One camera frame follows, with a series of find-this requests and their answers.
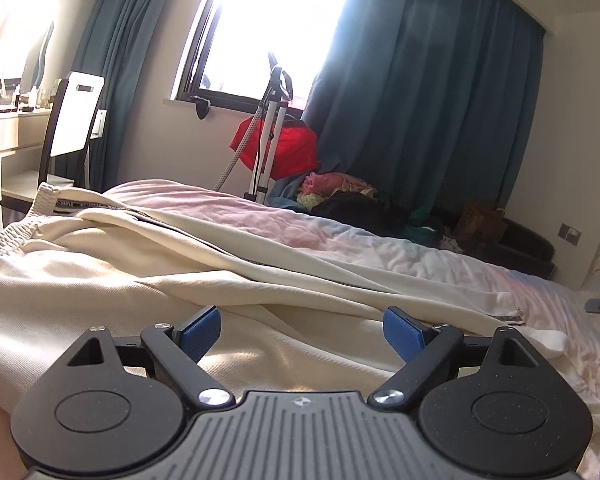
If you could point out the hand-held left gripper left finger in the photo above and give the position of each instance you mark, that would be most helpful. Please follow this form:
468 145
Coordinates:
200 332

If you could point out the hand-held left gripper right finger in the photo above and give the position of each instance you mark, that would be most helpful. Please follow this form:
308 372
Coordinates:
402 335

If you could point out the cream pants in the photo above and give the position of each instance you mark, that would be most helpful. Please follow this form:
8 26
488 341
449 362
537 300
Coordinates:
130 270

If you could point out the bed with pastel sheet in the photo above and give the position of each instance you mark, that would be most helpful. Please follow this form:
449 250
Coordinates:
380 255

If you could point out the black armchair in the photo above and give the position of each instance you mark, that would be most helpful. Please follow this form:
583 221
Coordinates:
527 247

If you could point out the white patterned cloth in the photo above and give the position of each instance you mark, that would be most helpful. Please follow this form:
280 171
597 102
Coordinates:
450 244

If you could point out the green garment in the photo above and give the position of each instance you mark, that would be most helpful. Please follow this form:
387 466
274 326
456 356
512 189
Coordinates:
422 217

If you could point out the black garment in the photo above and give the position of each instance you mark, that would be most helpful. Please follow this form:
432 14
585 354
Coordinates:
365 210

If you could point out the brown cardboard box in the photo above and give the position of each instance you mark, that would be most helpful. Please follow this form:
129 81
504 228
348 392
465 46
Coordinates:
480 220

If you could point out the blue cloth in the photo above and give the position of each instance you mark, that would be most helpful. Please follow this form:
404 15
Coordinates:
285 195

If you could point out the pale floral cloth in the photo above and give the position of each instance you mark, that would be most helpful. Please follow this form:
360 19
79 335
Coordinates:
310 201

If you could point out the pink garment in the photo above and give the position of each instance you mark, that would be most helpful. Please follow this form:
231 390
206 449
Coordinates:
330 182

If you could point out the red bag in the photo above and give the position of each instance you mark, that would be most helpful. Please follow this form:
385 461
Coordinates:
295 150

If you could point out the wide blue curtain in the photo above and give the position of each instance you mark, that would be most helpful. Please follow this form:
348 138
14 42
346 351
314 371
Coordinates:
430 110

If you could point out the white chair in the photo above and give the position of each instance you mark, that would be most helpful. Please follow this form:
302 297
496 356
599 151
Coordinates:
75 120

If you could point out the white dresser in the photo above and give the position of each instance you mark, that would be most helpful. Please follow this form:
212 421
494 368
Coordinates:
0 150

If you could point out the narrow blue curtain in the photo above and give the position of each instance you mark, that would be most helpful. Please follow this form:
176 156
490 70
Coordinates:
110 60

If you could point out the group of cosmetic bottles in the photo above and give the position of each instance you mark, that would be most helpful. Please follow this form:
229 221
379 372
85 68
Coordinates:
15 97

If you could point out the dark framed window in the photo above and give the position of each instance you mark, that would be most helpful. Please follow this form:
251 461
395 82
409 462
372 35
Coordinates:
260 35

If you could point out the vanity mirror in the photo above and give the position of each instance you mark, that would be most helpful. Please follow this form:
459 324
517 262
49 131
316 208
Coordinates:
42 60

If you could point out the wall outlet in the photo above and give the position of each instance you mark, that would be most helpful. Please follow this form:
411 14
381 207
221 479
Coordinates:
570 234

